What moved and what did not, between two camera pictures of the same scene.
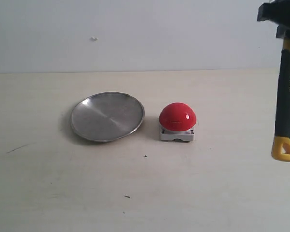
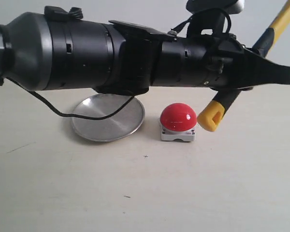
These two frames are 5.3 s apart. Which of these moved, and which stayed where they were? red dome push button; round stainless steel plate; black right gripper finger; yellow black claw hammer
Moved: yellow black claw hammer; black right gripper finger
Stayed: round stainless steel plate; red dome push button
